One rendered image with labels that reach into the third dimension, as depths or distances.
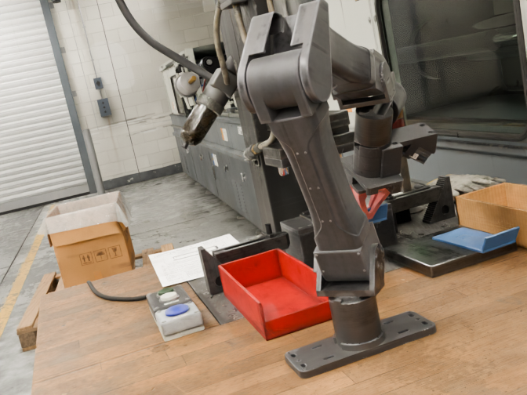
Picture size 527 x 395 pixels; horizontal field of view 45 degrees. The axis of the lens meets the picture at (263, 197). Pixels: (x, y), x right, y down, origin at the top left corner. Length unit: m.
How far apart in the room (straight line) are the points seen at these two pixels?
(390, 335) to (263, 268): 0.38
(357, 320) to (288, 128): 0.27
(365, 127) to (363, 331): 0.31
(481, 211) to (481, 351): 0.46
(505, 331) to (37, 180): 9.77
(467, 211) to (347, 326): 0.51
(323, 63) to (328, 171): 0.13
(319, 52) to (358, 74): 0.17
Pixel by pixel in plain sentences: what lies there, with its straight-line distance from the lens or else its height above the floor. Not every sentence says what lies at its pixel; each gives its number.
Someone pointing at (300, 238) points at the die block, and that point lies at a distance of 1.19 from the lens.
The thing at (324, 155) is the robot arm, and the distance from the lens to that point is 0.75.
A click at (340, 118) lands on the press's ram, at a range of 1.19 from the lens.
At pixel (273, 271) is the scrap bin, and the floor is 0.92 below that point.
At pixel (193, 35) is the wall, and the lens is 10.52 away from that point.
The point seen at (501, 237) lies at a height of 0.94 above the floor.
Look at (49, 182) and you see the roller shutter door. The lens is 10.39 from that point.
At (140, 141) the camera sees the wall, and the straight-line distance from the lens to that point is 10.39.
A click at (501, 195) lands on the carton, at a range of 1.37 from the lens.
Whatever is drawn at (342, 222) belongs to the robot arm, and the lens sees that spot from 0.79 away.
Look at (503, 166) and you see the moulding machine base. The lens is 1.82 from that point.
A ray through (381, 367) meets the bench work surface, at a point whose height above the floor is 0.90.
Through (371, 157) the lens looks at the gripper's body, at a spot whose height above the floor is 1.12.
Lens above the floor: 1.28
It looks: 11 degrees down
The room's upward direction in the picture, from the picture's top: 12 degrees counter-clockwise
